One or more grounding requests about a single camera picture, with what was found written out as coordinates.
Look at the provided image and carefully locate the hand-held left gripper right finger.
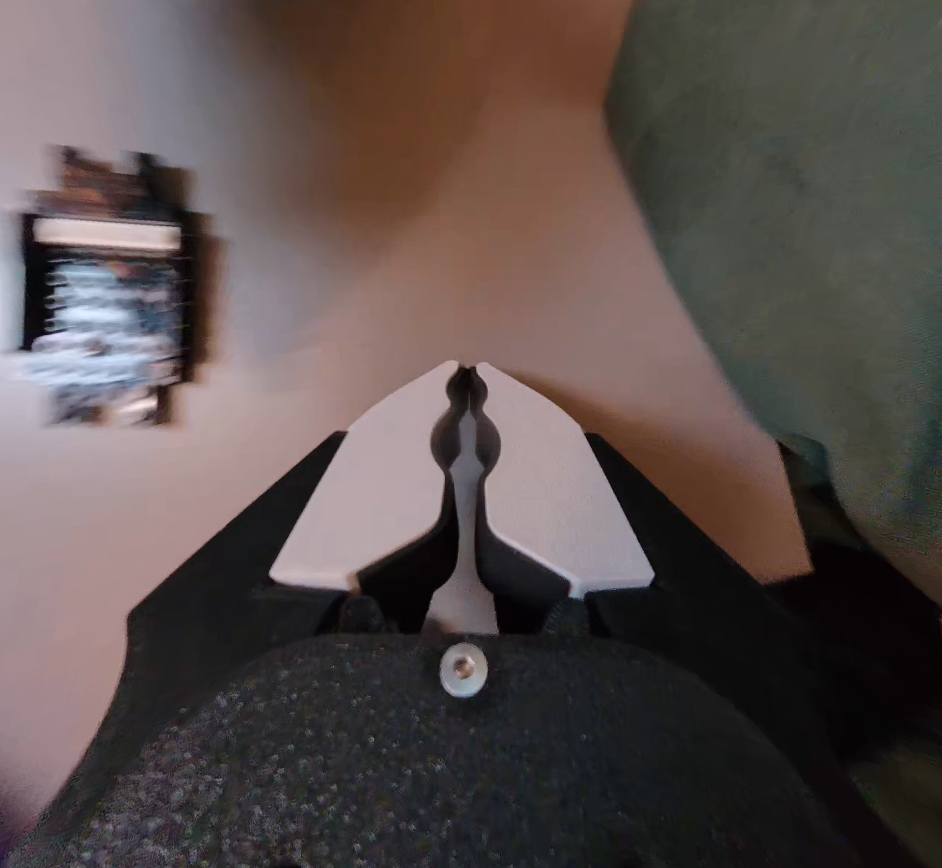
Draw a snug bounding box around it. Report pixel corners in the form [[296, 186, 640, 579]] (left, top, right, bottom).
[[471, 364, 656, 597]]

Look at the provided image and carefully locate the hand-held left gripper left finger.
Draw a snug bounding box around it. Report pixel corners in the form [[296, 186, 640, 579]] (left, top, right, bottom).
[[270, 362, 469, 592]]

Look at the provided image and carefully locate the black lego car chassis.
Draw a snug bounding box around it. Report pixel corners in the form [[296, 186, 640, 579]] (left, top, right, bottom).
[[18, 147, 214, 427]]

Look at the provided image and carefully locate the person's torso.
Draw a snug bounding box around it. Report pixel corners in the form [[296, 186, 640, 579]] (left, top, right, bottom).
[[604, 0, 942, 604]]

